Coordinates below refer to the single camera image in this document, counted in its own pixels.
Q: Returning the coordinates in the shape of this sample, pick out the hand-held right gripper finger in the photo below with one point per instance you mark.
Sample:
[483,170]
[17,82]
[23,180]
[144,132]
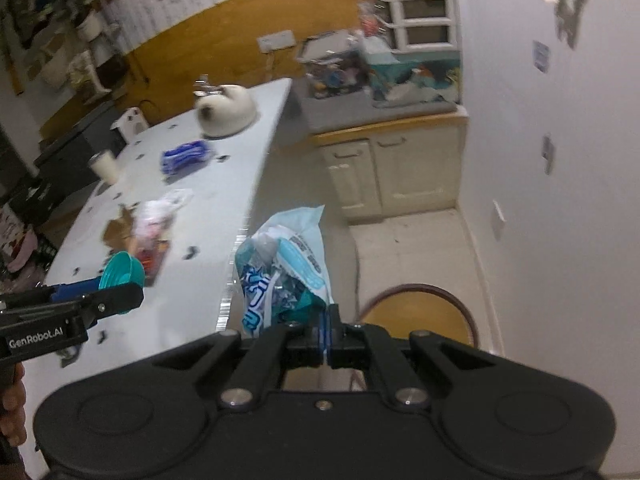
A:
[331,332]
[322,332]

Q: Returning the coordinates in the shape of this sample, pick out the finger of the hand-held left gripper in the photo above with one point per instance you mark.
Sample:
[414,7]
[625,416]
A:
[115,300]
[75,291]

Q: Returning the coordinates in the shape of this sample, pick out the teal plastic cup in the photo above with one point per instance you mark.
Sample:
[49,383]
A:
[122,270]

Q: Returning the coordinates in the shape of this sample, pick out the teal and white snack bag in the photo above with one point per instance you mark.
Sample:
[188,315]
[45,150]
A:
[280,270]

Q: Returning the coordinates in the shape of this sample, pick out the blue and white plastic bag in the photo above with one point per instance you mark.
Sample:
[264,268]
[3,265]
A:
[185,156]

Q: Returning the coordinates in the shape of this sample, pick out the person's left hand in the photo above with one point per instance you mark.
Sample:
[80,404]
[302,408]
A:
[10,400]

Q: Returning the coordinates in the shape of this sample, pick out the brown paper scrap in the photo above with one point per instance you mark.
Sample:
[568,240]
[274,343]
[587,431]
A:
[117,227]

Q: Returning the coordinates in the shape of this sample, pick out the round wooden stool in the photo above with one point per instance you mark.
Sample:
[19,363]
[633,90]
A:
[420,310]

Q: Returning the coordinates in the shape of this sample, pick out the white cup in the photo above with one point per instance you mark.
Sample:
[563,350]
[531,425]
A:
[104,167]

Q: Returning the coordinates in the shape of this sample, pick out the white heart-print tablecloth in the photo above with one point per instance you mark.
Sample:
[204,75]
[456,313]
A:
[210,200]

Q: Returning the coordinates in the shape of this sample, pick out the dark furniture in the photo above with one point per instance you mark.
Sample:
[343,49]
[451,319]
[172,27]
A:
[75,145]

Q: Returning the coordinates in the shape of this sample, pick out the cream cabinet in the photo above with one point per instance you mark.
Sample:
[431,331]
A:
[400,170]

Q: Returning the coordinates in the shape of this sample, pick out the small white heater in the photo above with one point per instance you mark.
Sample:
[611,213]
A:
[131,124]

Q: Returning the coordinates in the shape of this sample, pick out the white cat-shaped kettle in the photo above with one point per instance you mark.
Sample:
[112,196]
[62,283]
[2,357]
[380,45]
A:
[225,110]

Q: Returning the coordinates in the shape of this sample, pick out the grey counter mat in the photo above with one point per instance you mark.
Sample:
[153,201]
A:
[350,110]

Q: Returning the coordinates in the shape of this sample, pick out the colourful box with grey lid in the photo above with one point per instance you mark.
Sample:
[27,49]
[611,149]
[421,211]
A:
[332,65]

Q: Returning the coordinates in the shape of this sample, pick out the teal printed tank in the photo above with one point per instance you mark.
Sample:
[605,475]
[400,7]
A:
[415,77]

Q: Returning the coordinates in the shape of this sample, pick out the white drawer unit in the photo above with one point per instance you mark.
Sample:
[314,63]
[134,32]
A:
[420,5]

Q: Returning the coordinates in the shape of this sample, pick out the white wall socket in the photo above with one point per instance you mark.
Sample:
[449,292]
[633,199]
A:
[276,42]

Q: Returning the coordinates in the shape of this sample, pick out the small wall sticker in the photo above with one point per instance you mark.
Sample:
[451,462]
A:
[541,56]

